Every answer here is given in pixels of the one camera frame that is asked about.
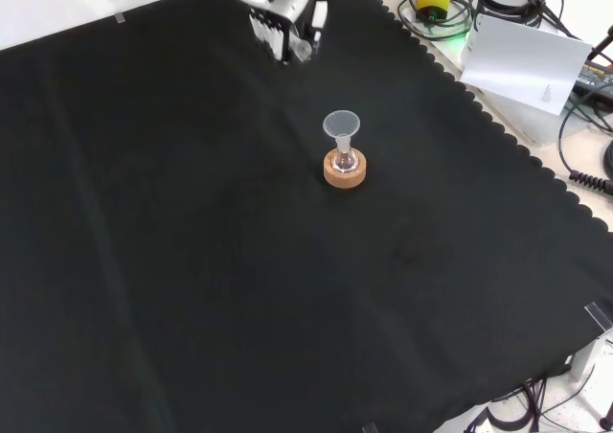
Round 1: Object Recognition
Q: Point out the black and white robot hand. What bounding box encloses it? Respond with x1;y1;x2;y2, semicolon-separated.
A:
232;0;331;65

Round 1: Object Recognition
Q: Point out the clear plastic funnel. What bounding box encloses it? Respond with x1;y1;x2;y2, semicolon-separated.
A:
322;110;363;149

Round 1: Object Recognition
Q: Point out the round-bottom glass flask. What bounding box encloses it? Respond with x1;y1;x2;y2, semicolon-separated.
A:
333;138;359;174

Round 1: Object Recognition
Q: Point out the pale board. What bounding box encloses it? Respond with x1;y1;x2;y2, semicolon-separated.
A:
459;13;594;117

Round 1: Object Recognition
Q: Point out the black cloth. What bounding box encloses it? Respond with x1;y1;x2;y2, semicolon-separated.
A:
0;0;613;433

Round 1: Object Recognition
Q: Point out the black tripod leg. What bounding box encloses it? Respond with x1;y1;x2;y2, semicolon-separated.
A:
586;24;613;63

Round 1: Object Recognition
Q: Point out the black power adapter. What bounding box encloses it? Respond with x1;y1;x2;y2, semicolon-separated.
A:
573;61;613;97

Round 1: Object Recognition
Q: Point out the clear tape piece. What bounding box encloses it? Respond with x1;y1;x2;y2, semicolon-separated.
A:
583;301;613;331

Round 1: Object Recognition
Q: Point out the grey metal bench leg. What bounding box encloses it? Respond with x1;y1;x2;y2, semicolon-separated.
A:
569;330;613;381

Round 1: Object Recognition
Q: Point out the cork ring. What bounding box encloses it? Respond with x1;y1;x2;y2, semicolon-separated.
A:
323;148;369;190

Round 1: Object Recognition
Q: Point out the black looped cable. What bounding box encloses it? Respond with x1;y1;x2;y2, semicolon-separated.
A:
397;0;478;41

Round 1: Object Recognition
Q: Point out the black curved cable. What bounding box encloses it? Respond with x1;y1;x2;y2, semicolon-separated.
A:
556;90;613;175

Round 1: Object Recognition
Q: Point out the black coiled cable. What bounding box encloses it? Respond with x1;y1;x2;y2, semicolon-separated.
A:
568;169;613;193

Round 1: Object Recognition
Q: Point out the black floor cable bundle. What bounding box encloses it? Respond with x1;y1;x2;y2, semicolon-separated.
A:
459;375;613;433

